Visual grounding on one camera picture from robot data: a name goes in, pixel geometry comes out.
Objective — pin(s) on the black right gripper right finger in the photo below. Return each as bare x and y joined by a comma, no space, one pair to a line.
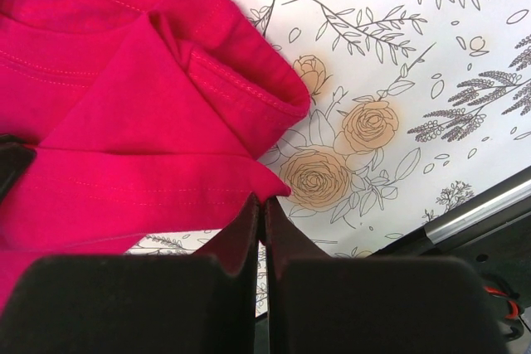
380,304

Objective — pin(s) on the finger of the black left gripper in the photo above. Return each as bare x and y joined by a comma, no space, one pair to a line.
16,158

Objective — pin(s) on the floral patterned table mat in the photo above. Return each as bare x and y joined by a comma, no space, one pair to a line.
417,106

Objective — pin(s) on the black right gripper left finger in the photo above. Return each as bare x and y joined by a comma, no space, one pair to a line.
198,303

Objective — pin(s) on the crimson red t shirt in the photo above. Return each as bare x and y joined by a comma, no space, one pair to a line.
146,116

